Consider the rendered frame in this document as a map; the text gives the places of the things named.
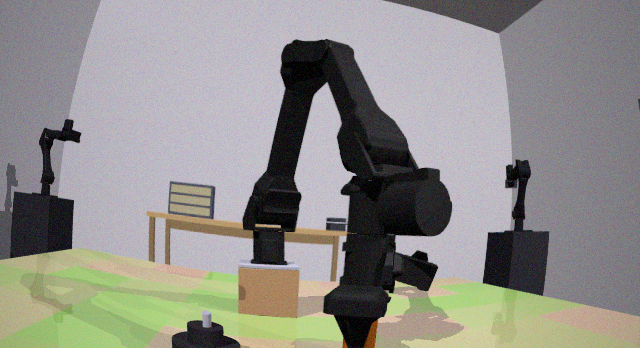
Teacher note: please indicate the orange knob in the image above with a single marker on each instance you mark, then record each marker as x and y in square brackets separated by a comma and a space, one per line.
[371, 339]

